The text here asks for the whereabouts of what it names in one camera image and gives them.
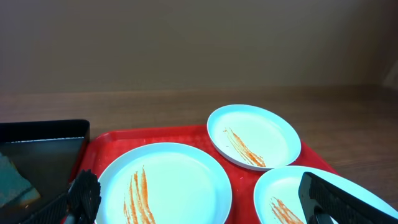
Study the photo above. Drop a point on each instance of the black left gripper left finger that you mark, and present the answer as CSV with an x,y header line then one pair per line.
x,y
77,205

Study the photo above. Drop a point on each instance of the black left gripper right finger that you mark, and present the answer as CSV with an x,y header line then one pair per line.
x,y
323,202

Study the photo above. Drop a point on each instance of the white plate with sauce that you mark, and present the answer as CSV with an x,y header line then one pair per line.
x,y
277,191

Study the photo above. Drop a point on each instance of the green yellow sponge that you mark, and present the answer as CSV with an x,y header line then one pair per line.
x,y
15,190

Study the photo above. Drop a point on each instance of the large white plate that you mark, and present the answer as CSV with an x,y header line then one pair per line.
x,y
164,183

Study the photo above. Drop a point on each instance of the small white plate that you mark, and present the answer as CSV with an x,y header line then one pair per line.
x,y
252,137

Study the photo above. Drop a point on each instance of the black water tray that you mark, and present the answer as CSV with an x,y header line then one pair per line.
x,y
47,154

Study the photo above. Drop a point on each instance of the red plastic tray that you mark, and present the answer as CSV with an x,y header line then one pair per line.
x,y
108,146

